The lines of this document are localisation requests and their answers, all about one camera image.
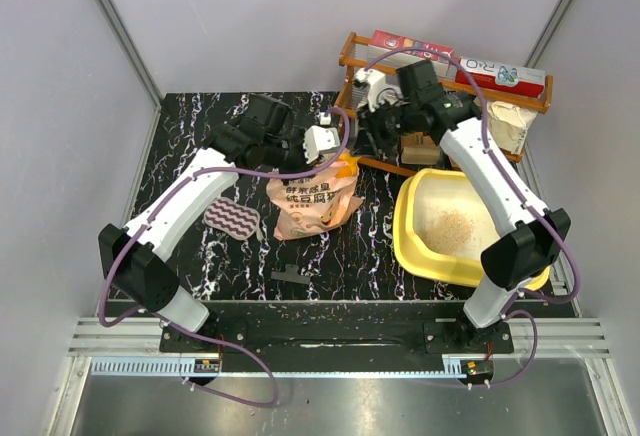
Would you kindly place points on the yellow plastic litter scoop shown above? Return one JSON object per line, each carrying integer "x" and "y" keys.
{"x": 346, "y": 166}

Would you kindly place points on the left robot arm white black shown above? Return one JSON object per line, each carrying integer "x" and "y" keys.
{"x": 134, "y": 257}

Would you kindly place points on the beige tissue pack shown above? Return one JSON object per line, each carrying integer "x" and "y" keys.
{"x": 509, "y": 125}

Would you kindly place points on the wooden two-tier shelf rack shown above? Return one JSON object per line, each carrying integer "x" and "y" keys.
{"x": 350, "y": 57}

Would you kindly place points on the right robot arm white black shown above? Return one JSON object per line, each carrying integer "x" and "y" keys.
{"x": 531, "y": 236}

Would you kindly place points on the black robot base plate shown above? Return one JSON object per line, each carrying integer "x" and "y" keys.
{"x": 426, "y": 335}

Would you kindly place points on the yellow litter box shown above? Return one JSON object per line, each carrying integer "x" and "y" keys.
{"x": 435, "y": 191}

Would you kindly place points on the aluminium frame rail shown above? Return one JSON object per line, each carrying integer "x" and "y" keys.
{"x": 557, "y": 338}

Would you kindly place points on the red 3D toothpaste box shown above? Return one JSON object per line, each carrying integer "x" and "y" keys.
{"x": 382, "y": 42}

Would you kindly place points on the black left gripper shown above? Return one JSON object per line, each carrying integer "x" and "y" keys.
{"x": 302, "y": 165}

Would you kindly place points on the brown cat litter granules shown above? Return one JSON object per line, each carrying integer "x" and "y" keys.
{"x": 448, "y": 233}

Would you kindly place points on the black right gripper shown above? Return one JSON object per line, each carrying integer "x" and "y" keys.
{"x": 370, "y": 131}

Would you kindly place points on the purple wavy striped sponge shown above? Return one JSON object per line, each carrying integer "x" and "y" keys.
{"x": 237, "y": 221}

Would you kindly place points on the pink cat litter bag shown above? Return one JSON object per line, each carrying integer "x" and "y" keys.
{"x": 312, "y": 206}

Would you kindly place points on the grey metal scraper blade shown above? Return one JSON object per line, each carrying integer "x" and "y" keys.
{"x": 291, "y": 274}

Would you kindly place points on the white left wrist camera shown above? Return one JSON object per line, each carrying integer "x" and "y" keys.
{"x": 320, "y": 139}

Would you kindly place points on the red white R+O box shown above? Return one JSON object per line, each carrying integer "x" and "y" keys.
{"x": 503, "y": 77}

